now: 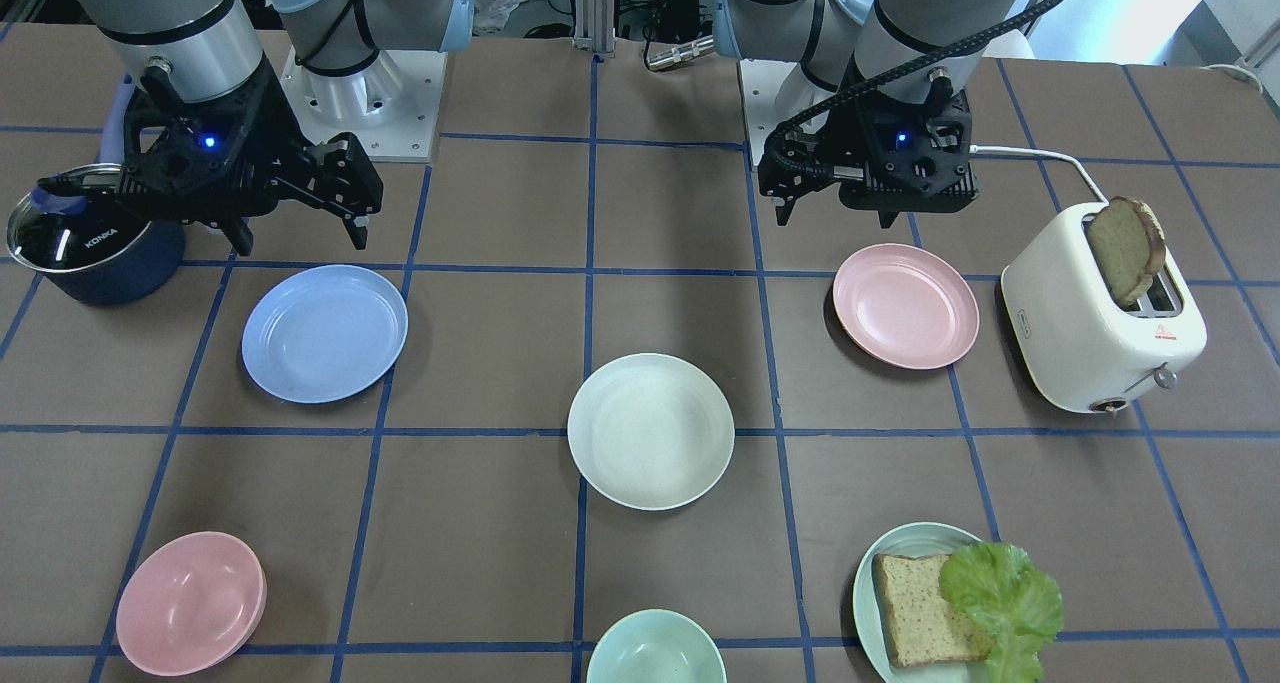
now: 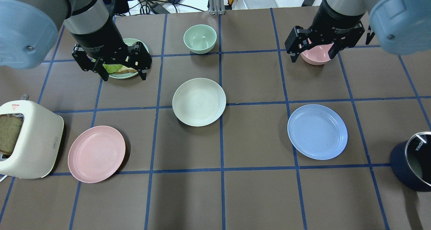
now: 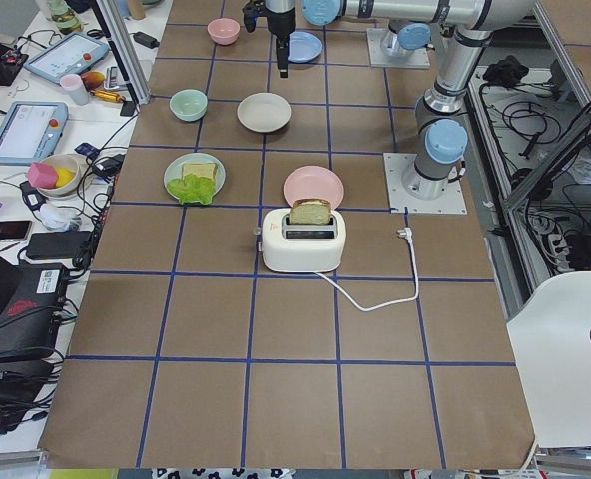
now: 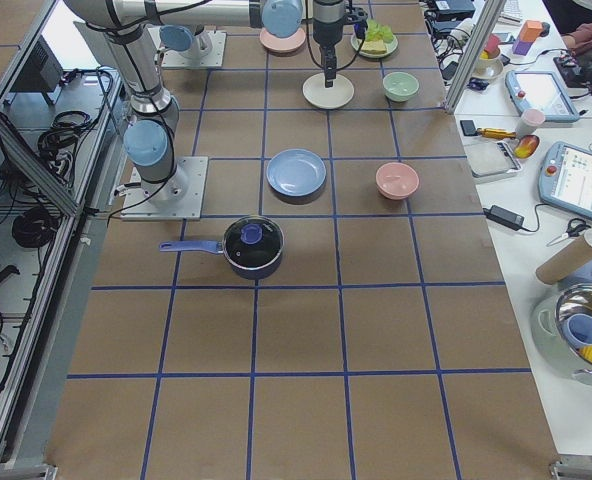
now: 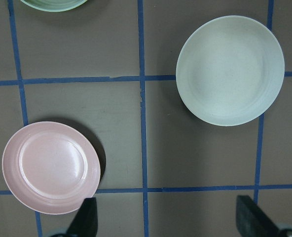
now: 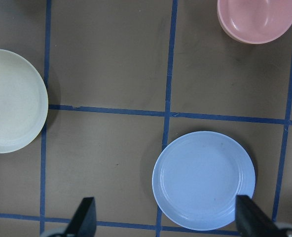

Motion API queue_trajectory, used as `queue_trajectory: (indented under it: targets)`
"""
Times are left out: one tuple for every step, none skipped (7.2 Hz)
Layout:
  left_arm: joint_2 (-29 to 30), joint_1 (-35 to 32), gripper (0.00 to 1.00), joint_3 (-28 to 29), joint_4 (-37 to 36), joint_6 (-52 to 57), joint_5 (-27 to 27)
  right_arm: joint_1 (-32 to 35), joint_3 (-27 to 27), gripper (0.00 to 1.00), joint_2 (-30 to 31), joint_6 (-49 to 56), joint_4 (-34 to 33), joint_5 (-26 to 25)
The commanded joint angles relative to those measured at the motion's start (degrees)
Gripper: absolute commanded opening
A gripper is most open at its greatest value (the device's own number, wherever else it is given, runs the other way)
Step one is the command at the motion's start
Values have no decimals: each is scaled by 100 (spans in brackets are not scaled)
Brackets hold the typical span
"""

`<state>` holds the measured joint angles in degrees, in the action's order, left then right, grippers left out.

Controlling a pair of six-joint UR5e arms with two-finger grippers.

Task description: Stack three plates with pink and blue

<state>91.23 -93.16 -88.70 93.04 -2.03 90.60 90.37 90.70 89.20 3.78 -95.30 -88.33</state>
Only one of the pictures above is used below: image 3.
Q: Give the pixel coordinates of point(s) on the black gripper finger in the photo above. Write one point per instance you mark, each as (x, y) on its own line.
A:
(282, 53)

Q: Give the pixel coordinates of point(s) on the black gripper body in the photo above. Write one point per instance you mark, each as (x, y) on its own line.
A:
(281, 22)

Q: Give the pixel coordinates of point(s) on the blue plate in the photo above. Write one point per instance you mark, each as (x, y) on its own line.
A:
(304, 47)

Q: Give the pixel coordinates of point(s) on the pink plate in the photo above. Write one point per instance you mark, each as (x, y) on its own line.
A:
(313, 182)

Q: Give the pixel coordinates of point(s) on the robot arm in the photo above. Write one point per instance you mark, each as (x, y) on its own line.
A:
(442, 140)

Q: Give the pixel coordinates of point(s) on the pink bowl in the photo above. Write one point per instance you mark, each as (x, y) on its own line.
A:
(224, 31)

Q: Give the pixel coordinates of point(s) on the white plate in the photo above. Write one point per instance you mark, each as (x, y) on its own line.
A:
(264, 112)

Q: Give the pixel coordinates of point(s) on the green bowl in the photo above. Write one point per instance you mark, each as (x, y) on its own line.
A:
(189, 105)

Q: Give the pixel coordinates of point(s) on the black power adapter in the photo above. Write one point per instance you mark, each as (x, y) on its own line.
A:
(146, 40)

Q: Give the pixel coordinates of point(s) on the bread slice on plate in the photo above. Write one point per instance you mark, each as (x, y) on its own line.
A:
(205, 171)

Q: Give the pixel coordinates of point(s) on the green plate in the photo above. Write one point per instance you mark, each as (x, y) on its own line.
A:
(174, 169)

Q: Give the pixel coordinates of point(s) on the bread slice in toaster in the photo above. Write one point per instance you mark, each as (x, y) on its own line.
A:
(310, 212)

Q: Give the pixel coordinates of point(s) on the green lettuce leaf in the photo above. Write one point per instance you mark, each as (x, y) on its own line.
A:
(192, 189)

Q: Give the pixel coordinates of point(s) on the white toaster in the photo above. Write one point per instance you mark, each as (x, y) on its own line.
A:
(291, 248)

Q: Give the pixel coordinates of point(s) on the upper teach pendant tablet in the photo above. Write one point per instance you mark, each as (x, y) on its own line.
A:
(73, 54)

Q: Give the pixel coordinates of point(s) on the teach pendant tablet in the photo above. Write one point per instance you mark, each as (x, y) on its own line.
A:
(73, 54)
(31, 131)

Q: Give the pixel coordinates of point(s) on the pink cup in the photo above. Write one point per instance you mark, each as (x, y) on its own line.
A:
(74, 86)

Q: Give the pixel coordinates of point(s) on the beige bowl with toys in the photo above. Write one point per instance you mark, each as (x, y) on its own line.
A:
(74, 163)

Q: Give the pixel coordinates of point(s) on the lower teach pendant tablet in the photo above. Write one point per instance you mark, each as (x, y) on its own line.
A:
(31, 131)

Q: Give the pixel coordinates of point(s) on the pink toy block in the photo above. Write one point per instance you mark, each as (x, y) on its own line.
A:
(42, 175)

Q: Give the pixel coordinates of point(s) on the black smartphone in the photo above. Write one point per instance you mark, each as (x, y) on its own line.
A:
(15, 230)

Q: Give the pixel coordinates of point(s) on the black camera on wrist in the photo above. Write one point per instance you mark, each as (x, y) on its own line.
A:
(252, 11)

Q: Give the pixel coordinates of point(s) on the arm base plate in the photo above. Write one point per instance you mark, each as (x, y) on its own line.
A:
(385, 52)
(411, 193)

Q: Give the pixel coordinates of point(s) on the aluminium frame post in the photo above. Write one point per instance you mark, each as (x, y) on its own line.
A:
(120, 42)

